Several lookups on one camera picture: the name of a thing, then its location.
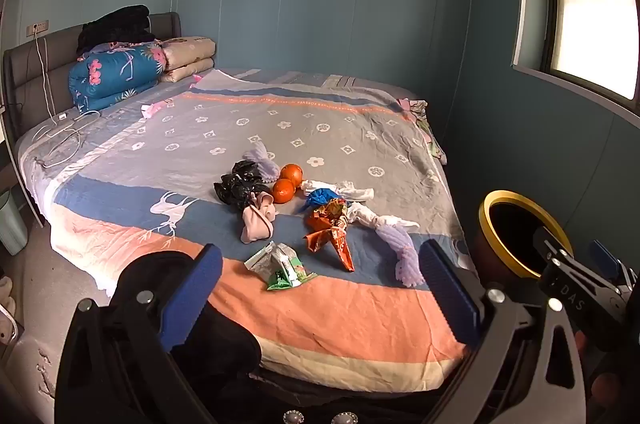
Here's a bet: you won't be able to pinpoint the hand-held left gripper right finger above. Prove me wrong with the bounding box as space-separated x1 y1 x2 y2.
419 239 586 424

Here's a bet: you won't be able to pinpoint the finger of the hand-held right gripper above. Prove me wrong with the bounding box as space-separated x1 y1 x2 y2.
531 226 576 267
589 240 638 285

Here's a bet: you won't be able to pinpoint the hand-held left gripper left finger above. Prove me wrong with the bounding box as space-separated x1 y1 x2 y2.
55 244 223 424

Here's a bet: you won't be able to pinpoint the yellow rimmed trash bin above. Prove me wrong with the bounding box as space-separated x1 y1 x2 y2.
470 190 576 299

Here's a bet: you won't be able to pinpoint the lavender white sock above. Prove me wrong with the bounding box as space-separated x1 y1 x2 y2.
382 224 426 289

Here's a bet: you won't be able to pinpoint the green white snack wrapper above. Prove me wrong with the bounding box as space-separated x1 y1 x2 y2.
244 241 318 292

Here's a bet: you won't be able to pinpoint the pink sock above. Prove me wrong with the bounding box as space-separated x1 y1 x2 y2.
241 191 278 245

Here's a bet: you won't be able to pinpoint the black plastic bag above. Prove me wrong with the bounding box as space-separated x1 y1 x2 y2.
235 180 271 207

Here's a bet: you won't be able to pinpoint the orange foil snack wrapper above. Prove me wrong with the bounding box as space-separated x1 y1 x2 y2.
304 199 356 273

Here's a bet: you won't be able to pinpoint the orange tangerine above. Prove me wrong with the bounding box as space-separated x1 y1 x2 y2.
271 179 297 205

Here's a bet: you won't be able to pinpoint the person's right hand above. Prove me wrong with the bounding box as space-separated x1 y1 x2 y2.
572 331 623 406

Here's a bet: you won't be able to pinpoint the person's black trousers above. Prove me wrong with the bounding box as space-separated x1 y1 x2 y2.
170 304 451 424

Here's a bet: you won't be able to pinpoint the lavender sock near tangerines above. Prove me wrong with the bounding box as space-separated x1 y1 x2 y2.
243 141 278 182

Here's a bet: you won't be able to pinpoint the blue crumpled wrapper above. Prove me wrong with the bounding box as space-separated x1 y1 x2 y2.
302 188 341 209

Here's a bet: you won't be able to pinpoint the floral patterned cloth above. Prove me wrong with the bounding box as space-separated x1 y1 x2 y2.
397 98 447 165

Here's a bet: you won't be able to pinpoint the beige slipper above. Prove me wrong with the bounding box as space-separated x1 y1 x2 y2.
0 276 17 320

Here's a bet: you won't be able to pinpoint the pale green bin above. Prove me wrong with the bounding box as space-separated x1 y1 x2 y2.
0 190 28 255

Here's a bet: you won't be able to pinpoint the grey floral printed bedsheet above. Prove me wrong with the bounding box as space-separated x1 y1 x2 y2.
17 68 481 392

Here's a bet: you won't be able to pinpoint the blue floral folded quilt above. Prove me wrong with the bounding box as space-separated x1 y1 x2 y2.
68 42 167 112

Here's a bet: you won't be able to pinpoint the window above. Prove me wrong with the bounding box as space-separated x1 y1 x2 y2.
512 0 640 100

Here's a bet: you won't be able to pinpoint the striped bed sheet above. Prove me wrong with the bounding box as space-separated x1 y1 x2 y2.
215 68 416 104

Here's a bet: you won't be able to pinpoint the beige folded quilt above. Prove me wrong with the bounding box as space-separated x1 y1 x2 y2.
159 36 217 83

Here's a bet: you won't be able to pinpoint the grey padded headboard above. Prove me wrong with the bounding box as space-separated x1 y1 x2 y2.
2 11 181 139

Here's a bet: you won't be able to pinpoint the white charger cable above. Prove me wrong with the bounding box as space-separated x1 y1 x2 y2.
30 31 103 169

